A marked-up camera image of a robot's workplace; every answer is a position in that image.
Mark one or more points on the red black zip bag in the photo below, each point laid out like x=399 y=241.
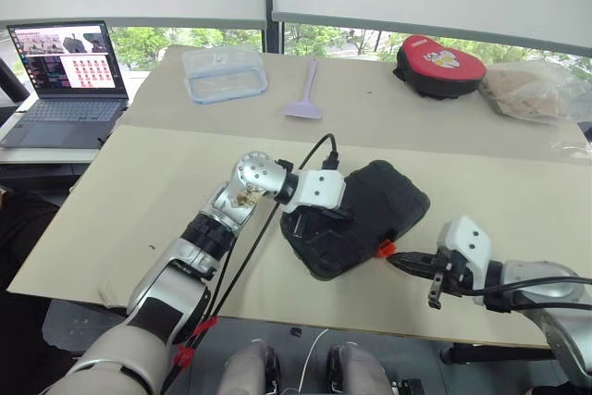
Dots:
x=439 y=66

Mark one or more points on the black table base bar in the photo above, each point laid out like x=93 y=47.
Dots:
x=499 y=352

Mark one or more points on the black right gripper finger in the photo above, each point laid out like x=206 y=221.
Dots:
x=421 y=270
x=416 y=258

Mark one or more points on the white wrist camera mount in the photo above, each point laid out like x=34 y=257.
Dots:
x=467 y=240
x=319 y=191

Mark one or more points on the open grey laptop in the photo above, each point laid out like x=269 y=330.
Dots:
x=69 y=108

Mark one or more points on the small black white floor device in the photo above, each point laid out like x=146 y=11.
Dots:
x=408 y=388

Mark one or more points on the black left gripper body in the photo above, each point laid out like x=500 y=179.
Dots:
x=333 y=214

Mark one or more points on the grey rounded robot foot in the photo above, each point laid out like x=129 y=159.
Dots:
x=250 y=372
x=356 y=372

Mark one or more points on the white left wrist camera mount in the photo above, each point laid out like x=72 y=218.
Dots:
x=319 y=191

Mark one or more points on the dark window mullion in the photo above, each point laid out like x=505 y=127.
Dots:
x=274 y=36

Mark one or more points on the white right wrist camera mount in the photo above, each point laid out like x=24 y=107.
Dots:
x=467 y=240

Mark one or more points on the clear bag with beige contents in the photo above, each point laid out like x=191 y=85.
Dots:
x=527 y=94

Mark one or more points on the large beige cardboard table cover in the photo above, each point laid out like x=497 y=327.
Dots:
x=185 y=173

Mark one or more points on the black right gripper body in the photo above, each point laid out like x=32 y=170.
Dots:
x=451 y=275

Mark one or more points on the clear plastic food container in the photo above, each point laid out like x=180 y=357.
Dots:
x=226 y=76

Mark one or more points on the black zippered pouch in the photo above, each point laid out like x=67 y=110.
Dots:
x=384 y=201

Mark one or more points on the smaller beige cardboard table cover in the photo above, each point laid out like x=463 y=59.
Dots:
x=379 y=113

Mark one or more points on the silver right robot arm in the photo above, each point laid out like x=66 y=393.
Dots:
x=546 y=288

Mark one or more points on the lilac plastic spatula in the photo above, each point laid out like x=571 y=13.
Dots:
x=303 y=110

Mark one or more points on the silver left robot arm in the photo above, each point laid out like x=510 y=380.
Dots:
x=180 y=265

